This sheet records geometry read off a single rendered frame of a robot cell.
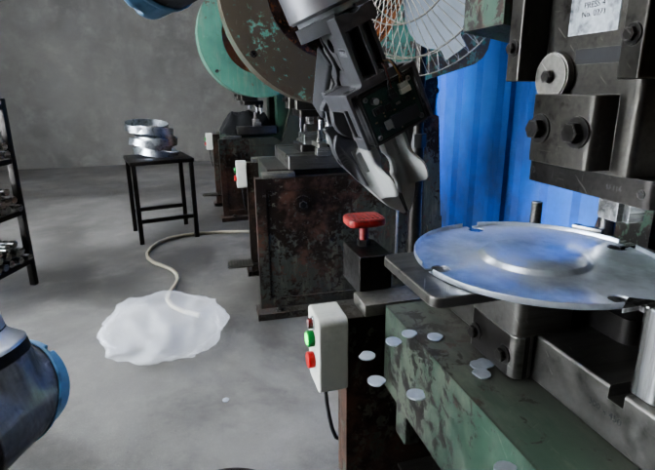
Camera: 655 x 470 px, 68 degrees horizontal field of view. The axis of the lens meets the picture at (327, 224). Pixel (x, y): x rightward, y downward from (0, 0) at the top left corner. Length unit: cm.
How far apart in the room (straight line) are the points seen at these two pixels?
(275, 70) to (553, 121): 132
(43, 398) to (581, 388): 61
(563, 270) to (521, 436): 18
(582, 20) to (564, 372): 39
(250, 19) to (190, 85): 529
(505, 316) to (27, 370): 57
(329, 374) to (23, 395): 43
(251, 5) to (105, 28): 543
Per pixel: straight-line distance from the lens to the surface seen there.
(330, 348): 81
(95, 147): 722
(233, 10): 182
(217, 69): 351
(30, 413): 70
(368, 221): 85
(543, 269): 59
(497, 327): 64
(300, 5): 44
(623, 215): 70
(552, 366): 62
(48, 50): 727
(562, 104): 62
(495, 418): 58
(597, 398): 58
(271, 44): 182
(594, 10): 65
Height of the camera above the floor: 99
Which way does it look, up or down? 16 degrees down
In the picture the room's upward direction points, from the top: 1 degrees counter-clockwise
